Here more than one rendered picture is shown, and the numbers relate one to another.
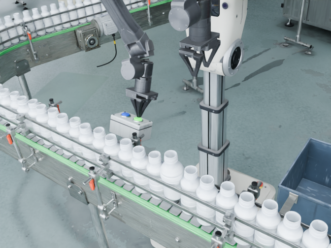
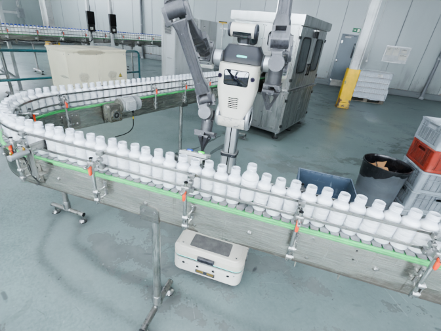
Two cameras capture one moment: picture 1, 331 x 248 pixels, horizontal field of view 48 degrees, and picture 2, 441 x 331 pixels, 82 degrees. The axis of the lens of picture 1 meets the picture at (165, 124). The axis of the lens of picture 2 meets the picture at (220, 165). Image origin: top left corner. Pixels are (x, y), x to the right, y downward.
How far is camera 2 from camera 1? 0.54 m
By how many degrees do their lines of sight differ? 23
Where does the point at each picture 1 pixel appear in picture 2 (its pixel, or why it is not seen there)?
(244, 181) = not seen: hidden behind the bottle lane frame
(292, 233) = (346, 205)
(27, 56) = (61, 123)
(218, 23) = (246, 92)
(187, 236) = (260, 227)
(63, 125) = (146, 155)
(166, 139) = not seen: hidden behind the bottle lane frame
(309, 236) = (356, 205)
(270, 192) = not seen: hidden behind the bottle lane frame
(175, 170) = (255, 176)
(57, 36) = (87, 108)
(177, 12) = (275, 58)
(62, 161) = (140, 186)
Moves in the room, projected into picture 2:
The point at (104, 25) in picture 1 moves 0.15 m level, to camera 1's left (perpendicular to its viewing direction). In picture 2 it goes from (127, 103) to (109, 103)
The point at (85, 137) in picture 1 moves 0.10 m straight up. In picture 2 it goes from (170, 162) to (170, 140)
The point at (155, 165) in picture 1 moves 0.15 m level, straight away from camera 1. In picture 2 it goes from (237, 175) to (222, 159)
